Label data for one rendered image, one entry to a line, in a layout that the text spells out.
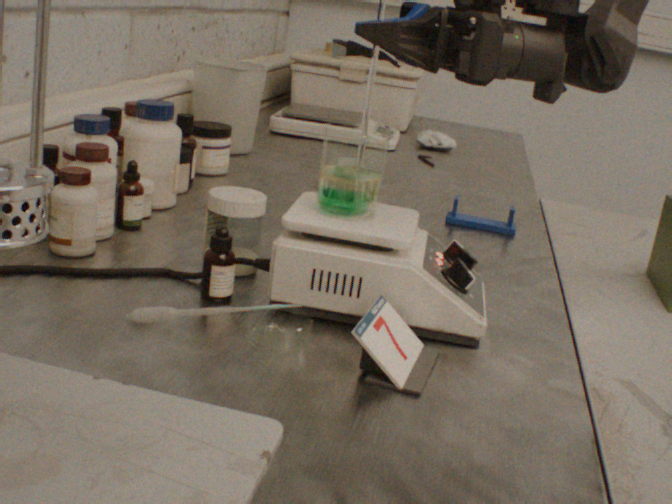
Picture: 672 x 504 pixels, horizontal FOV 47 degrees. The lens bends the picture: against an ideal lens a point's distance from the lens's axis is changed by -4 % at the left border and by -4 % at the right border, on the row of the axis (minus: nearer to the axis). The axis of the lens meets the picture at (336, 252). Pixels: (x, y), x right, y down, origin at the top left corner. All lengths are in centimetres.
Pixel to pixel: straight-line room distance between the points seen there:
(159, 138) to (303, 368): 44
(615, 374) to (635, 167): 155
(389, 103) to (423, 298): 118
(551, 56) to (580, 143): 145
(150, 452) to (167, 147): 56
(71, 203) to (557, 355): 49
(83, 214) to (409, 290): 33
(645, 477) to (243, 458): 28
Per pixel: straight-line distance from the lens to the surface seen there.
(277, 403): 59
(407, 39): 74
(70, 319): 69
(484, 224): 113
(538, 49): 79
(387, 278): 71
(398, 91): 185
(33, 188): 43
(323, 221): 72
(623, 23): 84
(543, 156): 223
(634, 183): 227
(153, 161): 100
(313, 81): 187
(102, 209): 88
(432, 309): 71
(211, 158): 121
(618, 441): 64
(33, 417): 54
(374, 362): 64
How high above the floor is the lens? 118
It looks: 18 degrees down
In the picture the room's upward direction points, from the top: 8 degrees clockwise
